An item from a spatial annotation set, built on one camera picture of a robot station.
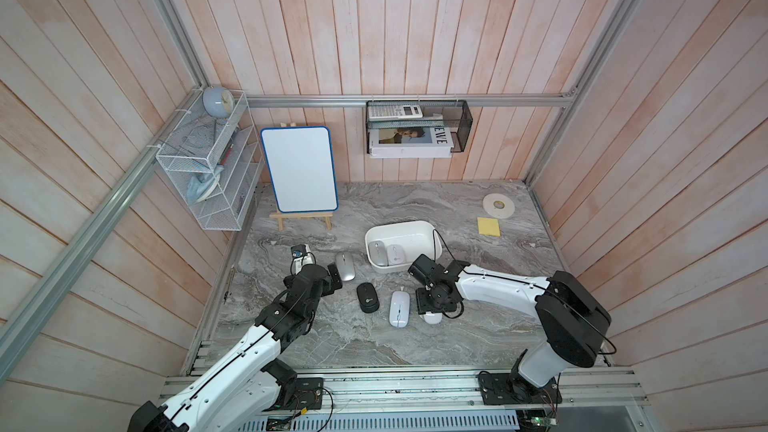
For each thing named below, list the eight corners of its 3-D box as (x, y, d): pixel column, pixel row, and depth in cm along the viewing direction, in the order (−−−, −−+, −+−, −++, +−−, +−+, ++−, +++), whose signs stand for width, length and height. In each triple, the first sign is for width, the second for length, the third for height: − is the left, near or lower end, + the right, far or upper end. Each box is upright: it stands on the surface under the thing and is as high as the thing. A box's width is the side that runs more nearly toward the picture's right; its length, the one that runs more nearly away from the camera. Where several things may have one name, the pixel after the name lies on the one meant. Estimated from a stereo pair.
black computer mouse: (361, 316, 88) (361, 312, 86) (355, 288, 94) (355, 284, 92) (381, 311, 89) (381, 307, 87) (374, 283, 95) (374, 279, 92)
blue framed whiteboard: (284, 225, 109) (253, 150, 82) (290, 202, 117) (263, 126, 89) (338, 225, 109) (325, 150, 82) (340, 202, 117) (329, 126, 89)
